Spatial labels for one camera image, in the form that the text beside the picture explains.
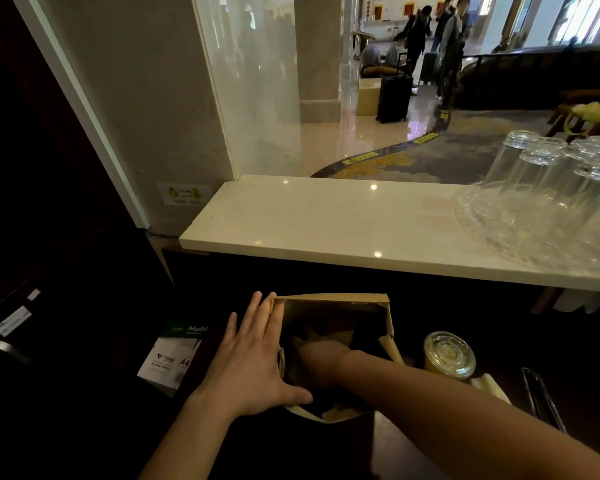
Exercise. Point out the white paper napkin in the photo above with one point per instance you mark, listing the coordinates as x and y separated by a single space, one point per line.
490 387

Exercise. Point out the grey suitcase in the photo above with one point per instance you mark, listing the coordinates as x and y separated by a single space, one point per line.
428 68

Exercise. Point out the black suitcase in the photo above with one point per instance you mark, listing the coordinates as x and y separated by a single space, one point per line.
394 97

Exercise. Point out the patterned grey carpet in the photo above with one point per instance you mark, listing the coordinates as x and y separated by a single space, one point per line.
460 149

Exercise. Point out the person's right forearm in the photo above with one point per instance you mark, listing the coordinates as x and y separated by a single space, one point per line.
455 424

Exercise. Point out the clear glass tray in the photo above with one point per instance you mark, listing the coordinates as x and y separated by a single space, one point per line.
485 219

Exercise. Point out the clear drinking glass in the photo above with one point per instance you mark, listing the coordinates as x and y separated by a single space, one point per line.
510 164
597 209
537 179
592 147

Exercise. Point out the brown cardboard box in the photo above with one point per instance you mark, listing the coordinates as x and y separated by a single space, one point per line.
337 314

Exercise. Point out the person's left little finger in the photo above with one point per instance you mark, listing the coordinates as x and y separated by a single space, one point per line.
230 330

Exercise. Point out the white green paper ream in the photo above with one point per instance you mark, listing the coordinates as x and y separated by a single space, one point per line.
172 357

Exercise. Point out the beige square ottoman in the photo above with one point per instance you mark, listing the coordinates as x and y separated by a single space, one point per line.
368 97

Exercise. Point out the white cloth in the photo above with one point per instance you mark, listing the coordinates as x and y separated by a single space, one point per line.
580 300

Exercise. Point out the white wall sticker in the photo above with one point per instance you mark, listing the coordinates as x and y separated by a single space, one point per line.
185 193

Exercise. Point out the person's left thumb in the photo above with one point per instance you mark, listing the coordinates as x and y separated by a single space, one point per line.
292 396

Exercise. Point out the yellow bag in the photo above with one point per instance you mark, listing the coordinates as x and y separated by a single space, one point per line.
595 114

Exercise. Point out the person's left hand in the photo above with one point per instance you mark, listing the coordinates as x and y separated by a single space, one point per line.
245 374

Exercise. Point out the wooden chair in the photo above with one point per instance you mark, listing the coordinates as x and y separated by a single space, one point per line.
562 112

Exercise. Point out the dark sofa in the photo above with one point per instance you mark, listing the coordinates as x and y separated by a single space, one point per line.
530 74

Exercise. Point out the wooden podium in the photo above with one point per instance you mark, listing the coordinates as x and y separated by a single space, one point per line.
363 42

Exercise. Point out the metal tongs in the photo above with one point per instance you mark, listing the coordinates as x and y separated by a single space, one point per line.
542 397

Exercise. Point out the clear glass jar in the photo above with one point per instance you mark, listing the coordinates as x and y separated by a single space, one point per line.
449 354

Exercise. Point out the small white shelf label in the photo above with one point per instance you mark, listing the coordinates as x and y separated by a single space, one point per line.
33 294

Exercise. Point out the person's left middle finger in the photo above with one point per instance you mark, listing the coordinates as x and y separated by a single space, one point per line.
262 319

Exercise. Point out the person's left forearm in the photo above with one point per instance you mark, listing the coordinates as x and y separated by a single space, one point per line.
190 439

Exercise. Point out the person's right hand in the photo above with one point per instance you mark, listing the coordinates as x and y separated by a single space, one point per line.
320 362

